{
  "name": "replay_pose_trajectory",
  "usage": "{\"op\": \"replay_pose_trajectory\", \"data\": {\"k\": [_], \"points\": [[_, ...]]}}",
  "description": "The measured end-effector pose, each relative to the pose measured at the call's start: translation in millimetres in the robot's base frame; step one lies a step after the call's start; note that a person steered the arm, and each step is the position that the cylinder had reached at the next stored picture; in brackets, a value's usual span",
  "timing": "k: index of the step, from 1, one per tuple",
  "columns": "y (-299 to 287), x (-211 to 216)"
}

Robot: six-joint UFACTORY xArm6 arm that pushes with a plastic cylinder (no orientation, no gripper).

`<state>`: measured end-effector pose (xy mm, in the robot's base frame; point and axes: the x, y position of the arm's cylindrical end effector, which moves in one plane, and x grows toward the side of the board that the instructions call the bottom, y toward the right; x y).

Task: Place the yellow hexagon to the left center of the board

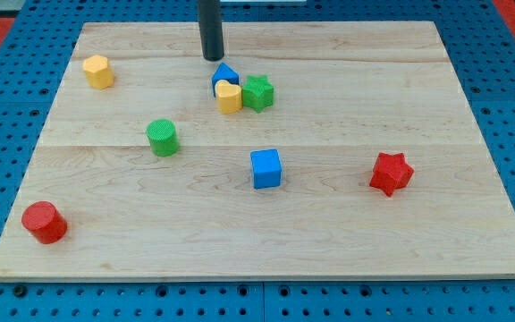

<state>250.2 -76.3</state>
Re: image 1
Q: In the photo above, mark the green cylinder block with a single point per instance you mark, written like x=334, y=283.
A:
x=162, y=137

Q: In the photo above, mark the blue triangle block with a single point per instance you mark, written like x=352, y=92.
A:
x=224, y=73

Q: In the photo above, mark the light wooden board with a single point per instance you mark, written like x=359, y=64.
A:
x=343, y=93

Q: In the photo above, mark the red star block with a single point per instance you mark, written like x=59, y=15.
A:
x=390, y=173

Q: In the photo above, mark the blue cube block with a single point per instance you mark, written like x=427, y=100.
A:
x=266, y=168

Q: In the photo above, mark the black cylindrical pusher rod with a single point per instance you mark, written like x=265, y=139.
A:
x=210, y=29

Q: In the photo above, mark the yellow heart block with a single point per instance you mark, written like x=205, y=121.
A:
x=228, y=97

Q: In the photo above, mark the red cylinder block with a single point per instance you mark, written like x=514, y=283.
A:
x=44, y=222

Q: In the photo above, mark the yellow hexagon block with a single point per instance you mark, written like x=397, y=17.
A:
x=98, y=72

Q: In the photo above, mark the green star block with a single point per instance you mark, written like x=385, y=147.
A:
x=257, y=93

